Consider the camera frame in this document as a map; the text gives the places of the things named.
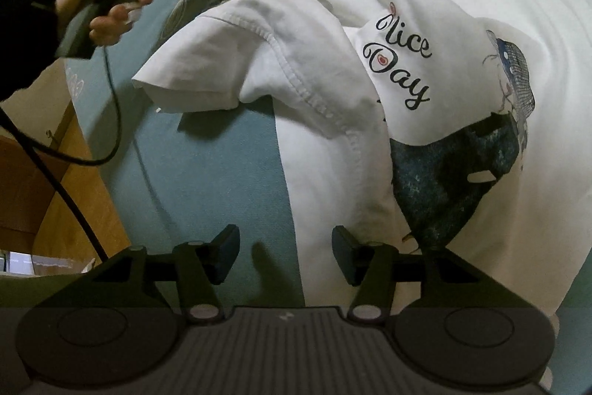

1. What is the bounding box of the white printed t-shirt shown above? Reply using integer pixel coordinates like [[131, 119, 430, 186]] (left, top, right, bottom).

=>
[[134, 0, 591, 314]]

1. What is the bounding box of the person's left hand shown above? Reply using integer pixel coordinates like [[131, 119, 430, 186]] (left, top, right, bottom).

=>
[[55, 0, 154, 47]]

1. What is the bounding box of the wooden bedside cabinet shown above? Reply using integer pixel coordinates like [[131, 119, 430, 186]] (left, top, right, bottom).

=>
[[0, 98, 134, 276]]

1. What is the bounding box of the black cable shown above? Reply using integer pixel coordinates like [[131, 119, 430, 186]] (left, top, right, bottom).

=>
[[0, 45, 124, 262]]

